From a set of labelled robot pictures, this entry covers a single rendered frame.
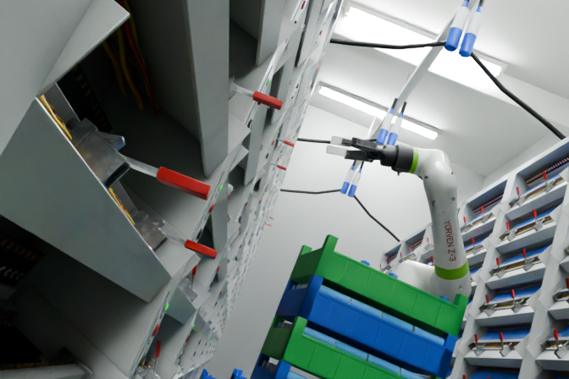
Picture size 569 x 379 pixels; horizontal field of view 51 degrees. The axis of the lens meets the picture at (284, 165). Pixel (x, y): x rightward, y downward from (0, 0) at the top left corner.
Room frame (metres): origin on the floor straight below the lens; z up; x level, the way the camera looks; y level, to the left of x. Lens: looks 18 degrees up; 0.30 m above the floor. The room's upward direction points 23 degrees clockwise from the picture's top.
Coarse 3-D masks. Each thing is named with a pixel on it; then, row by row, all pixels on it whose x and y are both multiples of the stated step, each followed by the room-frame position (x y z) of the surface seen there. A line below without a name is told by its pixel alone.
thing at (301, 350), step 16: (304, 320) 1.09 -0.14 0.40; (272, 336) 1.23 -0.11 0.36; (288, 336) 1.10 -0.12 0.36; (304, 336) 1.09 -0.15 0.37; (272, 352) 1.18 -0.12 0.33; (288, 352) 1.09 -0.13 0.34; (304, 352) 1.09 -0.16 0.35; (320, 352) 1.09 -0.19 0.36; (336, 352) 1.10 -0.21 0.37; (304, 368) 1.09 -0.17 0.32; (320, 368) 1.09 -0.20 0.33; (336, 368) 1.10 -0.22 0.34; (352, 368) 1.10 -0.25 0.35; (368, 368) 1.10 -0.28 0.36
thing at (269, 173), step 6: (288, 114) 1.62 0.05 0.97; (282, 120) 1.62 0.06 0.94; (276, 138) 1.72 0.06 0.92; (270, 150) 1.79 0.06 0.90; (270, 156) 1.87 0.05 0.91; (270, 162) 1.97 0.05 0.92; (264, 168) 1.96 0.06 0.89; (270, 168) 2.23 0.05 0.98; (264, 174) 2.06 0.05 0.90; (270, 174) 2.23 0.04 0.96; (264, 180) 2.16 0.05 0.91; (258, 186) 2.18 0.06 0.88
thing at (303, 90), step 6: (330, 12) 1.62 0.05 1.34; (318, 36) 1.70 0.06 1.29; (318, 42) 1.76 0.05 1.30; (312, 54) 1.81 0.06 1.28; (306, 72) 1.93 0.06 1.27; (306, 78) 2.00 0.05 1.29; (300, 84) 2.02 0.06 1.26; (306, 84) 2.08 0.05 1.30; (300, 90) 2.07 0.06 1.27; (306, 90) 2.23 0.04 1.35; (300, 96) 2.16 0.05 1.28
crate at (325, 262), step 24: (336, 240) 1.09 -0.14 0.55; (312, 264) 1.12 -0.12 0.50; (336, 264) 1.09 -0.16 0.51; (360, 264) 1.09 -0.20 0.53; (336, 288) 1.15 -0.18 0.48; (360, 288) 1.10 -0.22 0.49; (384, 288) 1.10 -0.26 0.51; (408, 288) 1.11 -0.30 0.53; (384, 312) 1.18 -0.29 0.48; (408, 312) 1.11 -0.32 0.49; (432, 312) 1.11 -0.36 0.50; (456, 312) 1.12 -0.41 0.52; (456, 336) 1.12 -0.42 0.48
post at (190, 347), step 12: (324, 48) 2.31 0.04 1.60; (312, 72) 2.23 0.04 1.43; (276, 144) 2.23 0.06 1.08; (276, 156) 2.23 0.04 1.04; (252, 204) 2.23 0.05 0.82; (240, 240) 2.23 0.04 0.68; (228, 252) 2.23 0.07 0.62; (216, 276) 2.23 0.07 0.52; (216, 288) 2.23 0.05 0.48; (192, 336) 2.23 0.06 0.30; (192, 348) 2.23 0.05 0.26
